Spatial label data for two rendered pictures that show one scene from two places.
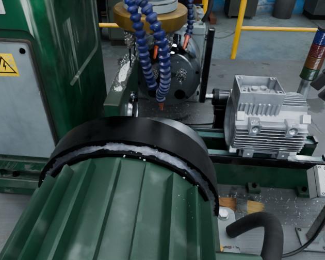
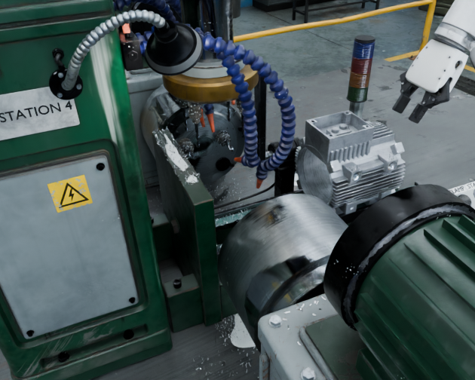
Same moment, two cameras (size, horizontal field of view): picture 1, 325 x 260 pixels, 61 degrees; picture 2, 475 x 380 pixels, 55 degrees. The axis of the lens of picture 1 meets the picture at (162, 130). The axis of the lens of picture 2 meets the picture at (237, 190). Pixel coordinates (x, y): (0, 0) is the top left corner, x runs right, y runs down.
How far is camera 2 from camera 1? 0.38 m
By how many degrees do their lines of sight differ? 20
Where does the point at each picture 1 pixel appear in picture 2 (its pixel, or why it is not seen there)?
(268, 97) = (357, 136)
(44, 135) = (121, 276)
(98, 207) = (469, 254)
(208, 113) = (249, 179)
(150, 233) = not seen: outside the picture
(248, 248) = not seen: hidden behind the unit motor
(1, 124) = (54, 283)
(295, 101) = (380, 131)
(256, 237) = not seen: hidden behind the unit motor
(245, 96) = (335, 142)
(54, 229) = (456, 280)
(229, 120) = (304, 177)
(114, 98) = (199, 192)
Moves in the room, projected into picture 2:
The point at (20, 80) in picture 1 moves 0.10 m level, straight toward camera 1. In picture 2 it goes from (92, 208) to (140, 231)
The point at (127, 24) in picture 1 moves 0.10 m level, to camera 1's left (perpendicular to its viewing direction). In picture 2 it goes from (202, 95) to (146, 107)
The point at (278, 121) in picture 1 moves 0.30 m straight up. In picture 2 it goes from (372, 159) to (395, 29)
